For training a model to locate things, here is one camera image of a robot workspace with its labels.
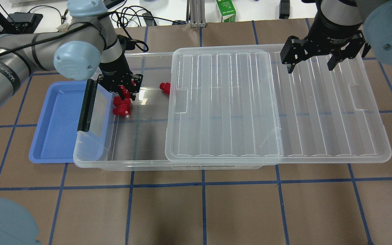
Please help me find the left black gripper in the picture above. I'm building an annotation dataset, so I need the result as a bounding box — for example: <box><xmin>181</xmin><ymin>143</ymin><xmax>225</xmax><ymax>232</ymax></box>
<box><xmin>97</xmin><ymin>56</ymin><xmax>143</xmax><ymax>101</ymax></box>

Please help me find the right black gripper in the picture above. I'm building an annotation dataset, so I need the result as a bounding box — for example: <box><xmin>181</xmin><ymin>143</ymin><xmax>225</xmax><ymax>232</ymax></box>
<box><xmin>280</xmin><ymin>14</ymin><xmax>371</xmax><ymax>74</ymax></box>

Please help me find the clear plastic box lid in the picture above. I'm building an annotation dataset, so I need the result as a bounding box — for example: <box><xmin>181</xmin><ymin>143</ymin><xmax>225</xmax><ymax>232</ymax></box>
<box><xmin>165</xmin><ymin>44</ymin><xmax>392</xmax><ymax>168</ymax></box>

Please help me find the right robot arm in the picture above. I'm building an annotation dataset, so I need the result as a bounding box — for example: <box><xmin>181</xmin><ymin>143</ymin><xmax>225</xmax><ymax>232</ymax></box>
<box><xmin>280</xmin><ymin>0</ymin><xmax>392</xmax><ymax>74</ymax></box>

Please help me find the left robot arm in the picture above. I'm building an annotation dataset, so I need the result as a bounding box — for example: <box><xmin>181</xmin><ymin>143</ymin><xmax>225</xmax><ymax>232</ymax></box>
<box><xmin>0</xmin><ymin>0</ymin><xmax>143</xmax><ymax>107</ymax></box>

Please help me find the clear plastic storage box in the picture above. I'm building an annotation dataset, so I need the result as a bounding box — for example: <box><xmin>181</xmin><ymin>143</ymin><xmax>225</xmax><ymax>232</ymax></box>
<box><xmin>73</xmin><ymin>52</ymin><xmax>280</xmax><ymax>172</ymax></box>

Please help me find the blue plastic tray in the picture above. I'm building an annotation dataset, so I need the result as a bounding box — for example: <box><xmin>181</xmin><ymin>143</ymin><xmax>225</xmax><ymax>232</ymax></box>
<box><xmin>29</xmin><ymin>81</ymin><xmax>115</xmax><ymax>164</ymax></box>

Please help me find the black power adapter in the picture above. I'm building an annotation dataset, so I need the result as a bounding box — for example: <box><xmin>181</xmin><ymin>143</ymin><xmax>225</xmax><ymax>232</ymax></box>
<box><xmin>103</xmin><ymin>0</ymin><xmax>126</xmax><ymax>10</ymax></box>

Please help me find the green white carton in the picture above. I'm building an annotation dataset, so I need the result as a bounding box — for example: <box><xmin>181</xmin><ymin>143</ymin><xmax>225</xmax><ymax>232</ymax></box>
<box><xmin>215</xmin><ymin>0</ymin><xmax>237</xmax><ymax>23</ymax></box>

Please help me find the black box latch handle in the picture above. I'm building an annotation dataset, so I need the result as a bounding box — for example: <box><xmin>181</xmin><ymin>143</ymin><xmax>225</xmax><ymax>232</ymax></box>
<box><xmin>77</xmin><ymin>79</ymin><xmax>98</xmax><ymax>132</ymax></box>

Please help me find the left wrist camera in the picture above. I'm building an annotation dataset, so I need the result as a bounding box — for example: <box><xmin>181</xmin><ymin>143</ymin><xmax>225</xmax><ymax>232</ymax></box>
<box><xmin>117</xmin><ymin>35</ymin><xmax>149</xmax><ymax>52</ymax></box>

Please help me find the aluminium frame post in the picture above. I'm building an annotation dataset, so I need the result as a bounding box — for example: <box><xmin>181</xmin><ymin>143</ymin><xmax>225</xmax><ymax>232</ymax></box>
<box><xmin>186</xmin><ymin>0</ymin><xmax>207</xmax><ymax>28</ymax></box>

